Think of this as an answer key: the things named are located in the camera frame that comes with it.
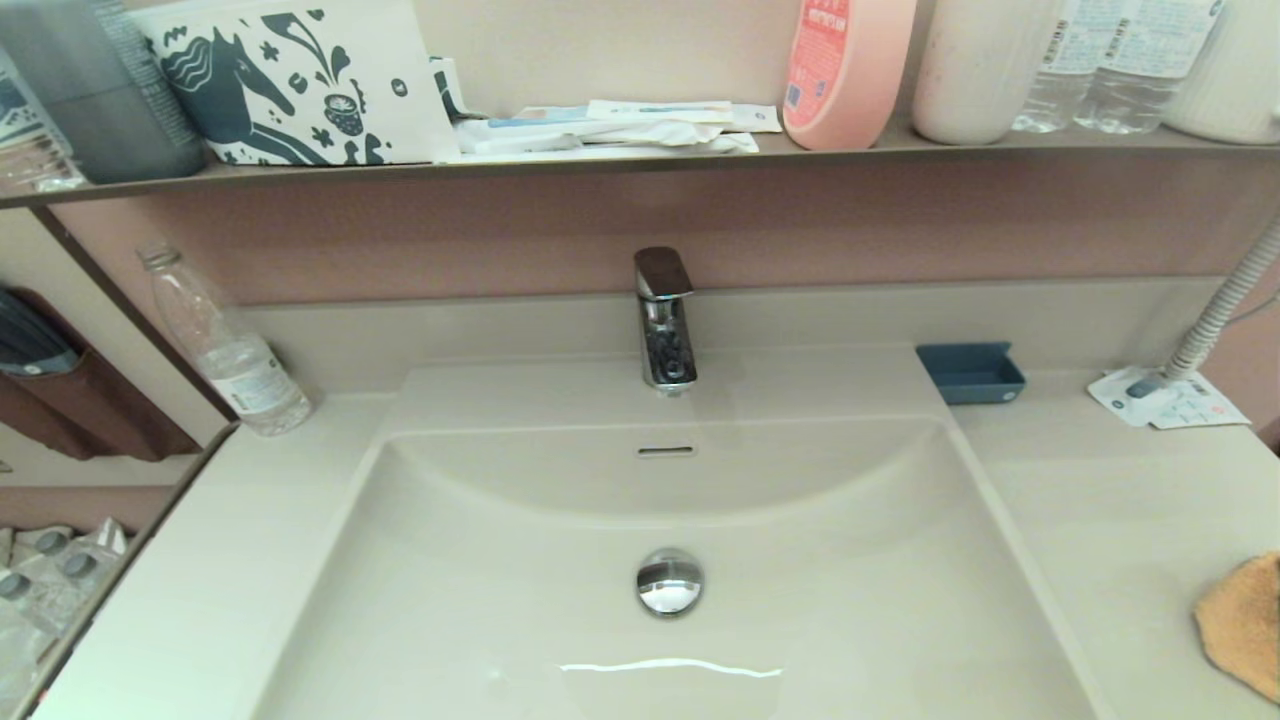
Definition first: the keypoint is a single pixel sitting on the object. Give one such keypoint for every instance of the small white sachet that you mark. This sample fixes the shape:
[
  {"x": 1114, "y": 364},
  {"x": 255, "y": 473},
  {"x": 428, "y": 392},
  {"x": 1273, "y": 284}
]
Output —
[{"x": 755, "y": 118}]

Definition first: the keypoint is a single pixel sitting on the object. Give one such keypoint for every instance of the flat white packet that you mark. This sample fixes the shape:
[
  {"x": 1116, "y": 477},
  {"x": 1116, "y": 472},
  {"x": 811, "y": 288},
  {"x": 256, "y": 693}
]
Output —
[{"x": 600, "y": 153}]

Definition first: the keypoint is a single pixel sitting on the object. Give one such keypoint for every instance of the blue plastic soap dish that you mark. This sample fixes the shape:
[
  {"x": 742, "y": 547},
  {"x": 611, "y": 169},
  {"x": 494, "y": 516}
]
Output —
[{"x": 970, "y": 374}]

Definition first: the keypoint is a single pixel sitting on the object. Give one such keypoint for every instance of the orange and grey cloth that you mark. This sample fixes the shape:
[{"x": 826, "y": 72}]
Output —
[{"x": 1245, "y": 625}]

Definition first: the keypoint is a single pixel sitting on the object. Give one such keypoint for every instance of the chrome drain stopper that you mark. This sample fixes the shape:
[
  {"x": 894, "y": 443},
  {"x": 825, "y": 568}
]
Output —
[{"x": 669, "y": 582}]

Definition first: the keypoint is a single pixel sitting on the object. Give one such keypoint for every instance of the brown wall shelf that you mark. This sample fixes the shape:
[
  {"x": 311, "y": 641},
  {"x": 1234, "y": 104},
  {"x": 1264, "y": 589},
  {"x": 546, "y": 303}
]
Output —
[{"x": 900, "y": 150}]

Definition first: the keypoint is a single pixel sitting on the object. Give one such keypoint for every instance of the white packet blue stripe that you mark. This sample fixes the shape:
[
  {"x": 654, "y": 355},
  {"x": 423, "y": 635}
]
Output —
[{"x": 660, "y": 110}]

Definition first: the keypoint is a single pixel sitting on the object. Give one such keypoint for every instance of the pink lotion bottle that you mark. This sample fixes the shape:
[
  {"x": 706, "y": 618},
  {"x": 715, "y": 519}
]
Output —
[{"x": 848, "y": 70}]

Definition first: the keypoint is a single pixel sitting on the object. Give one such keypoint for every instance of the white ribbed container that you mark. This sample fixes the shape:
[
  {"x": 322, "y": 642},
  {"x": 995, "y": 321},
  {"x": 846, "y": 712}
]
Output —
[{"x": 1232, "y": 70}]

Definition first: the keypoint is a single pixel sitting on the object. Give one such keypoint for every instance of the beige ceramic sink basin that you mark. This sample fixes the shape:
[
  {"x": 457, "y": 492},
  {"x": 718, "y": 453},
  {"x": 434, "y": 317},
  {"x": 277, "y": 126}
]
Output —
[{"x": 500, "y": 600}]

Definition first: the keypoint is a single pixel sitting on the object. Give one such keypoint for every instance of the chrome lever faucet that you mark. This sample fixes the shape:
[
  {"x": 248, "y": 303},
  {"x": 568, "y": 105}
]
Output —
[{"x": 665, "y": 330}]

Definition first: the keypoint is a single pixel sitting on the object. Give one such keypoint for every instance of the clear plastic water bottle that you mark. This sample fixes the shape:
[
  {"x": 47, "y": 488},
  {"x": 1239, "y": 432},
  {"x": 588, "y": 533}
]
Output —
[{"x": 240, "y": 375}]

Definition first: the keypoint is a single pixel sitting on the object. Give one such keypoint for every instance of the long white toothbrush packet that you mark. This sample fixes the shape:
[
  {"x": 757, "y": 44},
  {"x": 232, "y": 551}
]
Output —
[{"x": 540, "y": 130}]

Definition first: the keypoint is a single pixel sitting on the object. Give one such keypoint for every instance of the white horse print box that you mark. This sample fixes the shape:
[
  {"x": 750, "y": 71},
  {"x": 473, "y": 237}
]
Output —
[{"x": 300, "y": 90}]

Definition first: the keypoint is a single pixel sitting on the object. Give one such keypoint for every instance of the white printed leaflet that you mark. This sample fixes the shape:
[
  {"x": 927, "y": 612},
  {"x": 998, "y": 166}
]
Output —
[{"x": 1192, "y": 405}]

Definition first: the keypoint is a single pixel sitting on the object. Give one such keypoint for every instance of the clear labelled water bottle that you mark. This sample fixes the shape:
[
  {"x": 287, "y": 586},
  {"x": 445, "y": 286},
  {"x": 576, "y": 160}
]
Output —
[
  {"x": 1140, "y": 80},
  {"x": 1055, "y": 92}
]

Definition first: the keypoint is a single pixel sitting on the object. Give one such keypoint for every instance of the grey cylindrical container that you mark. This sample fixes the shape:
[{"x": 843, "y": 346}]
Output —
[{"x": 110, "y": 100}]

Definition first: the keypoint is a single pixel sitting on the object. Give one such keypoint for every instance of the cream ceramic cup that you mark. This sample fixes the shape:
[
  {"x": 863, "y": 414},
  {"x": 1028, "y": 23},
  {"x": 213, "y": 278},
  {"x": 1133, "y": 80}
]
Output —
[{"x": 985, "y": 70}]

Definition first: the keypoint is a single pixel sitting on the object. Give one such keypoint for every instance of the dark grey folded item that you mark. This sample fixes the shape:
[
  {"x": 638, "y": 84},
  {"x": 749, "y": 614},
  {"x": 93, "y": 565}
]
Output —
[{"x": 30, "y": 340}]

